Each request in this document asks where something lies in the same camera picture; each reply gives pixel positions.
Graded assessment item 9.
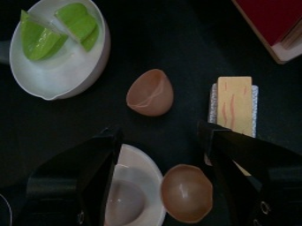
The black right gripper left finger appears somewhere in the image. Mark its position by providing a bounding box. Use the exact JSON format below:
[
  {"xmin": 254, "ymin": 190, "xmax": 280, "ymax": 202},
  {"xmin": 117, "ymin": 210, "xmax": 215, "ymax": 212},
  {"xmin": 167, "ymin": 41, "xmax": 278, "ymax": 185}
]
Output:
[{"xmin": 13, "ymin": 126, "xmax": 125, "ymax": 226}]

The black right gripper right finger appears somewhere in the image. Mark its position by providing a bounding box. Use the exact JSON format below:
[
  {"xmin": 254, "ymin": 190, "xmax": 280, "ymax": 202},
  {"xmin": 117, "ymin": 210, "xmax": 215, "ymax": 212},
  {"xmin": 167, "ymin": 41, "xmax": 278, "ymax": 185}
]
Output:
[{"xmin": 196, "ymin": 121, "xmax": 302, "ymax": 226}]

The smooth brown eggshell half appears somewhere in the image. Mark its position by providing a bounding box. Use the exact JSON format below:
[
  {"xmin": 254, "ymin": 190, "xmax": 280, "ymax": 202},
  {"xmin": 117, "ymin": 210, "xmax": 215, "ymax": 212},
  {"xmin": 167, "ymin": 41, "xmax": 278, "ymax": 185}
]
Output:
[{"xmin": 159, "ymin": 163, "xmax": 215, "ymax": 224}]

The cracked brown eggshell half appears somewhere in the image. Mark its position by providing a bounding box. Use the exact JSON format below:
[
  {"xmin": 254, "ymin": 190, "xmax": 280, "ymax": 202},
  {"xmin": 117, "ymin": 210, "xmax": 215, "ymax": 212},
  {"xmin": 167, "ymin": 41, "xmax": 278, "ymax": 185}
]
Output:
[{"xmin": 125, "ymin": 68, "xmax": 175, "ymax": 117}]

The white bowl with spout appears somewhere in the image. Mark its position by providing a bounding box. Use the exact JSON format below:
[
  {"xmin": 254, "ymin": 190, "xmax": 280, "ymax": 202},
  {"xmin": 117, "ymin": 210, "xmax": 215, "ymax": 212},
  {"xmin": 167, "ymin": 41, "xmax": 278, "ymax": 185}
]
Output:
[{"xmin": 8, "ymin": 0, "xmax": 112, "ymax": 102}]

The large green pepper piece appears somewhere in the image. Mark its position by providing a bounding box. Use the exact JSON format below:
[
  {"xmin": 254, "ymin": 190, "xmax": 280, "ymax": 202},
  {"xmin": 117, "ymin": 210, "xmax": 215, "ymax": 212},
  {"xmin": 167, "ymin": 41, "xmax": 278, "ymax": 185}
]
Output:
[{"xmin": 18, "ymin": 9, "xmax": 69, "ymax": 62}]

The red wooden box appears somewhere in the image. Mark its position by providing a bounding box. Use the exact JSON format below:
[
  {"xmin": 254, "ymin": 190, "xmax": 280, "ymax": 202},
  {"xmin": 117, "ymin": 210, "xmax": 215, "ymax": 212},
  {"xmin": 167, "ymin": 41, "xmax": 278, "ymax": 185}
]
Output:
[{"xmin": 229, "ymin": 0, "xmax": 302, "ymax": 65}]

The small green pepper piece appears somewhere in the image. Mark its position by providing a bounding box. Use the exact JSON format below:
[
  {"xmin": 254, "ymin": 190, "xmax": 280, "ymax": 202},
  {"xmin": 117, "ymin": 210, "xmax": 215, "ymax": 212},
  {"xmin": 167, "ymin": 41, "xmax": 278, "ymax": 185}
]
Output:
[{"xmin": 54, "ymin": 3, "xmax": 100, "ymax": 53}]

